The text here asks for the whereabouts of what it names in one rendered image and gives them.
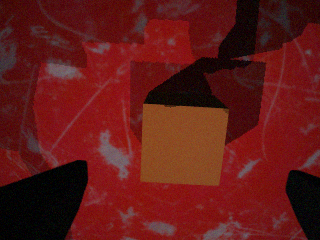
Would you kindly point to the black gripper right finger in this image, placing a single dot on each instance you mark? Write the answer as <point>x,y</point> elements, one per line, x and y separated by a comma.
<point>303,192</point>

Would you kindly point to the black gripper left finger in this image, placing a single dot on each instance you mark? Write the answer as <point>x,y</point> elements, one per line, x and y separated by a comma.
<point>43,206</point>

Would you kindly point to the orange block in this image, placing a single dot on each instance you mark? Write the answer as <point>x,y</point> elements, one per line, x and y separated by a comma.
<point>183,138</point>

